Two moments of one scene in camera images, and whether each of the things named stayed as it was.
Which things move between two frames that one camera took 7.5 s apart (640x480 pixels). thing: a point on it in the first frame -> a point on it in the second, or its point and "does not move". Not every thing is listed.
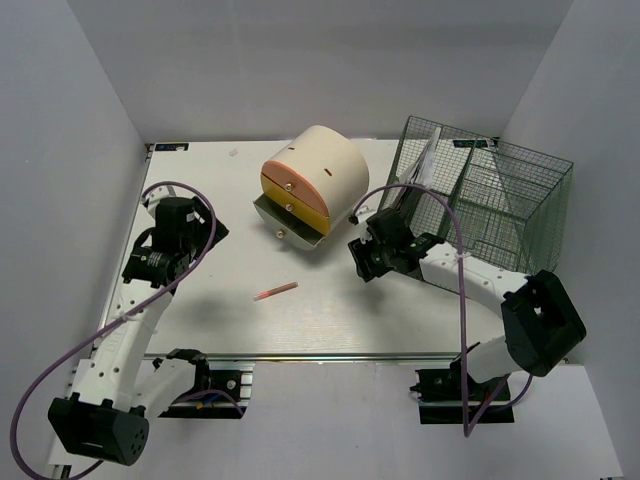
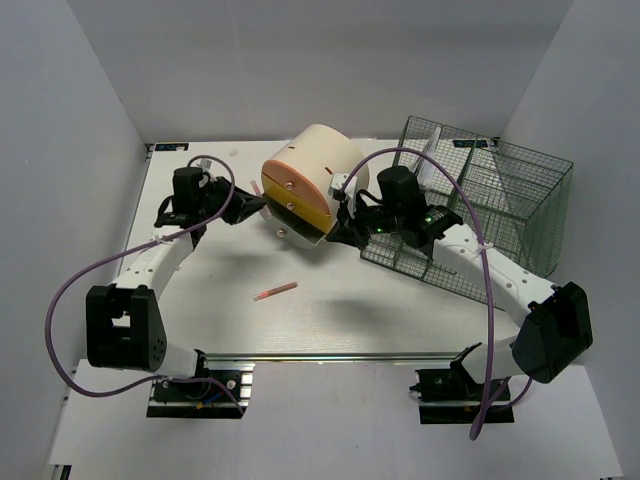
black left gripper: (206, 229) -> (251, 205)
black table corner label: (171, 147) does not move
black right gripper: (365, 267) -> (350, 232)
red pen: (275, 290) does not move
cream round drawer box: (312, 180) does not move
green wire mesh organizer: (511, 195) does not move
